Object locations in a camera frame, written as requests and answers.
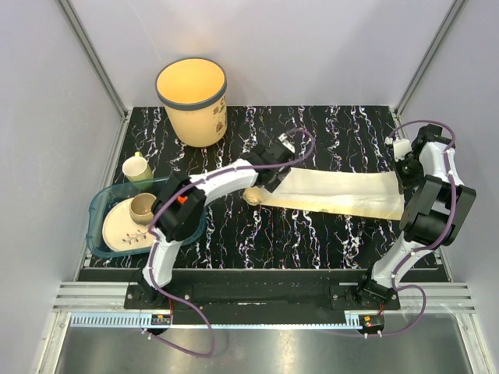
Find white trash bag roll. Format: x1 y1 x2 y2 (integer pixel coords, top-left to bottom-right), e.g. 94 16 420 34
242 168 404 221

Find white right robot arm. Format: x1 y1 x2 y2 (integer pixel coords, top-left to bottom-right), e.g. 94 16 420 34
353 120 476 309

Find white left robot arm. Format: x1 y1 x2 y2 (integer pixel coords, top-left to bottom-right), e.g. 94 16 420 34
138 139 295 309

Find yellow trash bin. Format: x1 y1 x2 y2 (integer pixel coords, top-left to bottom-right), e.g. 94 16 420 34
155 58 228 148

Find beige ceramic cup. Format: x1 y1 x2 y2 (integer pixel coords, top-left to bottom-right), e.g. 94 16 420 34
129 192 157 226

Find light green mug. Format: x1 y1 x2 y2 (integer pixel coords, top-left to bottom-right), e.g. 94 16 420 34
122 151 154 182

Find clear blue plastic tub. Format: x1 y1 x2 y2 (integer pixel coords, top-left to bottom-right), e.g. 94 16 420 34
86 178 207 259

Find cream pink floral plate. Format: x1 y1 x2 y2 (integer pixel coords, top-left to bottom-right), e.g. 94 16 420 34
102 198 154 253

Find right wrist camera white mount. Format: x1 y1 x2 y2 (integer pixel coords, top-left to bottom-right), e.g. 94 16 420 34
385 137 412 162

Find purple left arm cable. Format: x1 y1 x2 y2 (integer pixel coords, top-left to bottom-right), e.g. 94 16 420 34
143 127 316 358

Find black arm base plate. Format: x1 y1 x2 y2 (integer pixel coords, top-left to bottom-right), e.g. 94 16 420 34
123 268 402 312

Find aluminium front rail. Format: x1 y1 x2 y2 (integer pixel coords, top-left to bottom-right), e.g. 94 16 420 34
52 282 476 330

